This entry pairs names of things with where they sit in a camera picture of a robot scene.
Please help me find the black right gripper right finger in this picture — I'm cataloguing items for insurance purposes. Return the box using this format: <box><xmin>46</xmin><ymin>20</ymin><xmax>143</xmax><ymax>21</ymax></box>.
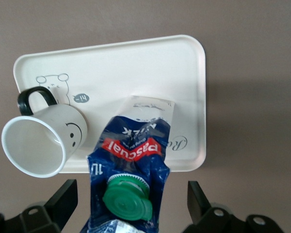
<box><xmin>183</xmin><ymin>181</ymin><xmax>286</xmax><ymax>233</ymax></box>

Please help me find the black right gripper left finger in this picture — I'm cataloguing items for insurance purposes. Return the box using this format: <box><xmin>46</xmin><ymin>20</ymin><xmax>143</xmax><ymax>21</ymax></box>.
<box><xmin>0</xmin><ymin>179</ymin><xmax>79</xmax><ymax>233</ymax></box>

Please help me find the white smiley mug black handle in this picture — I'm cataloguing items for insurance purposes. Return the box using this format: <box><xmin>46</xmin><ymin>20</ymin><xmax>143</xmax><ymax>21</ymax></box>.
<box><xmin>1</xmin><ymin>86</ymin><xmax>88</xmax><ymax>178</ymax></box>

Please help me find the blue milk carton green cap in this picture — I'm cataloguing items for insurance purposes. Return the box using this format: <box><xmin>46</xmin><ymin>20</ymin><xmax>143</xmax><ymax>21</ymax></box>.
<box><xmin>80</xmin><ymin>95</ymin><xmax>176</xmax><ymax>233</ymax></box>

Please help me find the cream tray with bear print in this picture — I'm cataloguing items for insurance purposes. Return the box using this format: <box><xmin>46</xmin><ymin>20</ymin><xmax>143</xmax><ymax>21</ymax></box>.
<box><xmin>13</xmin><ymin>34</ymin><xmax>207</xmax><ymax>173</ymax></box>

